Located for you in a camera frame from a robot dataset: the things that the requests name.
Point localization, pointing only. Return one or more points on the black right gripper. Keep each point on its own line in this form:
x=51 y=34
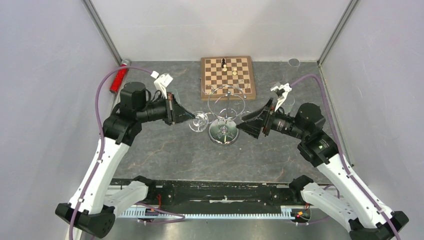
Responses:
x=254 y=127

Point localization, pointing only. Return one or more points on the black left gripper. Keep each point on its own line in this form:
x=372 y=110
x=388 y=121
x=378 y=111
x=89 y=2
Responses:
x=181 y=114

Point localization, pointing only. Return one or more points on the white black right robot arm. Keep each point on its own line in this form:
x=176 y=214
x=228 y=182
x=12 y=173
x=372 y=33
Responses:
x=359 y=211

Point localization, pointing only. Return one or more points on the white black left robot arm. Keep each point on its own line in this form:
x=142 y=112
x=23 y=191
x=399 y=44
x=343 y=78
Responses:
x=89 y=209

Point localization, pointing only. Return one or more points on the chrome wine glass rack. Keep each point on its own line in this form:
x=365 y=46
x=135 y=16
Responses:
x=223 y=130

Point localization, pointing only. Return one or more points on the wooden chessboard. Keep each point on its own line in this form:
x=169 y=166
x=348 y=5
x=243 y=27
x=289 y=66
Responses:
x=213 y=77

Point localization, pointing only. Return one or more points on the red cylindrical can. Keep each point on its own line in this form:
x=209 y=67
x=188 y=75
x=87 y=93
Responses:
x=119 y=77

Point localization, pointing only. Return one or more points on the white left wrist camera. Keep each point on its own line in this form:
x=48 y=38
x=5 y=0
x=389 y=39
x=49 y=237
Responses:
x=161 y=82

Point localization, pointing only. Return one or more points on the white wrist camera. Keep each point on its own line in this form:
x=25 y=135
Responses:
x=282 y=91
x=161 y=82

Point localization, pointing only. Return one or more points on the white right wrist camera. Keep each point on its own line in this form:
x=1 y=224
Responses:
x=282 y=91

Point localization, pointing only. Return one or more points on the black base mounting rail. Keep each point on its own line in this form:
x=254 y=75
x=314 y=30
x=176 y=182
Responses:
x=221 y=197

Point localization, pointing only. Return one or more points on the white slotted cable duct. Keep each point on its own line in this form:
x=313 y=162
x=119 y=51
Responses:
x=142 y=213

